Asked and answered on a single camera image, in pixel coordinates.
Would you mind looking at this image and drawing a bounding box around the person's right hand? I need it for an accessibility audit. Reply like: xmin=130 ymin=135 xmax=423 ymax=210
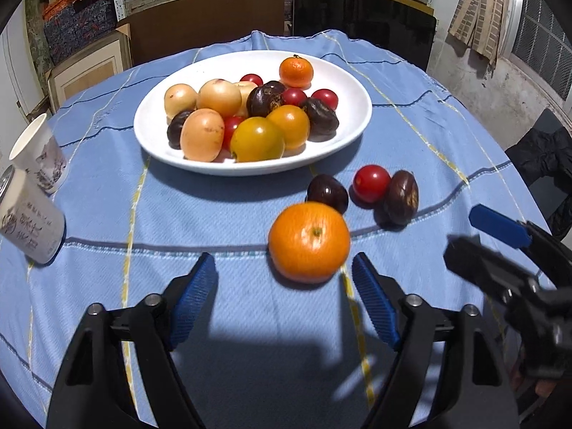
xmin=534 ymin=378 xmax=564 ymax=398

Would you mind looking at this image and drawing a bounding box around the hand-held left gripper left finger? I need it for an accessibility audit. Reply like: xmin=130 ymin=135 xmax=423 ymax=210
xmin=45 ymin=251 xmax=220 ymax=429

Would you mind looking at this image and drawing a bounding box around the framed cardboard box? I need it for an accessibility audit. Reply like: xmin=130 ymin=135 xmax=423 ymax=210
xmin=47 ymin=24 xmax=132 ymax=112

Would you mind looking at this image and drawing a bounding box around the stack of patterned fabrics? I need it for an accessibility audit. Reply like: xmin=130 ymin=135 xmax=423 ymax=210
xmin=40 ymin=0 xmax=119 ymax=65

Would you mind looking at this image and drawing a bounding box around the large orange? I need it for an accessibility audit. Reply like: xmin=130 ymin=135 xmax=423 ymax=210
xmin=267 ymin=202 xmax=351 ymax=284

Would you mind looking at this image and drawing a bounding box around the dark water chestnut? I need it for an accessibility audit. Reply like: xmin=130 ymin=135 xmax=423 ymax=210
xmin=246 ymin=80 xmax=287 ymax=118
xmin=306 ymin=174 xmax=349 ymax=215
xmin=383 ymin=170 xmax=420 ymax=226
xmin=300 ymin=97 xmax=340 ymax=137
xmin=167 ymin=109 xmax=197 ymax=150

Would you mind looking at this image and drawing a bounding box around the blue checked tablecloth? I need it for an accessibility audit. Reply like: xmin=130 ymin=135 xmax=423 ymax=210
xmin=0 ymin=29 xmax=555 ymax=429

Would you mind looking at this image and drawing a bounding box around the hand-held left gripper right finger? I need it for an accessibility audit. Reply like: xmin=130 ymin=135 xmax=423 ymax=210
xmin=351 ymin=252 xmax=521 ymax=429

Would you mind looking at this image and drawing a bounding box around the window metal grille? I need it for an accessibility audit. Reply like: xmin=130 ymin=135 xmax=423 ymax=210
xmin=509 ymin=0 xmax=572 ymax=108

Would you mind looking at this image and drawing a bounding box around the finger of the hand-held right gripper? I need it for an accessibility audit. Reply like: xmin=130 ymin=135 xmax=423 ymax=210
xmin=443 ymin=234 xmax=543 ymax=309
xmin=469 ymin=204 xmax=572 ymax=278

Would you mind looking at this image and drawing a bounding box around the white drink can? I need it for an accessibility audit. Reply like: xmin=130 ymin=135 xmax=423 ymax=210
xmin=0 ymin=164 xmax=67 ymax=265

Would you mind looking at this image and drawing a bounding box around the black jacket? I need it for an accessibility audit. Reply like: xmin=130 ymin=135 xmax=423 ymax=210
xmin=505 ymin=107 xmax=572 ymax=242

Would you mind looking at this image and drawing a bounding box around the hanging woven mat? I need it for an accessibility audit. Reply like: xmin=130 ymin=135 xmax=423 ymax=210
xmin=448 ymin=0 xmax=514 ymax=68

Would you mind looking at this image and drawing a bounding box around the black panel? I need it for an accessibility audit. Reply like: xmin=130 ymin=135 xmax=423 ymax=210
xmin=292 ymin=0 xmax=437 ymax=72

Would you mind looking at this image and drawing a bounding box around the white door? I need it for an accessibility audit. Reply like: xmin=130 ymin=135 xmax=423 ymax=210
xmin=0 ymin=18 xmax=48 ymax=119

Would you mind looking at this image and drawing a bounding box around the small mandarin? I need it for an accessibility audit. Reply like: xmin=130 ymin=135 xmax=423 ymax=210
xmin=279 ymin=55 xmax=314 ymax=89

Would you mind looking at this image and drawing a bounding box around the white paper cup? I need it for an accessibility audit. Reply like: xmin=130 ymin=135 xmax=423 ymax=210
xmin=9 ymin=113 xmax=69 ymax=195

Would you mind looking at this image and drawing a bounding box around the pale yellow round fruit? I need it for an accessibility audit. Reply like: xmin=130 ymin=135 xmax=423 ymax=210
xmin=197 ymin=79 xmax=243 ymax=118
xmin=163 ymin=83 xmax=198 ymax=119
xmin=233 ymin=81 xmax=259 ymax=117
xmin=180 ymin=108 xmax=225 ymax=162

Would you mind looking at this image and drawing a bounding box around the white oval plate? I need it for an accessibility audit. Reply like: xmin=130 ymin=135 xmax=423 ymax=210
xmin=133 ymin=50 xmax=373 ymax=177

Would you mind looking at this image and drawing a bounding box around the yellow-orange tomato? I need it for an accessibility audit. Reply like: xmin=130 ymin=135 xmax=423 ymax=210
xmin=267 ymin=104 xmax=311 ymax=151
xmin=230 ymin=117 xmax=286 ymax=163

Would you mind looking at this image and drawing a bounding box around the green patterned fabric roll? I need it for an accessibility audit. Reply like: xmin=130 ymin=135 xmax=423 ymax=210
xmin=24 ymin=0 xmax=54 ymax=77

